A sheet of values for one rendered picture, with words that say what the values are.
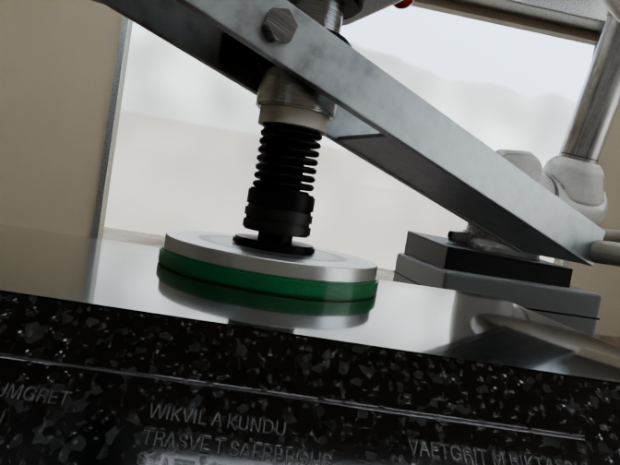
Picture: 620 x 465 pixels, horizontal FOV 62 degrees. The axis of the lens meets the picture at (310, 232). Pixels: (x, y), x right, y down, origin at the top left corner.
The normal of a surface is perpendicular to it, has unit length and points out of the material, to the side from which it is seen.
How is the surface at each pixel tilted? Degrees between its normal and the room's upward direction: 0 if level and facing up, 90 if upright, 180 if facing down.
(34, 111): 90
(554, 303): 90
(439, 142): 90
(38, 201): 90
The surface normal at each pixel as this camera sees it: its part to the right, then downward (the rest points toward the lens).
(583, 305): 0.11, 0.07
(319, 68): 0.46, 0.12
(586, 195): 0.29, 0.23
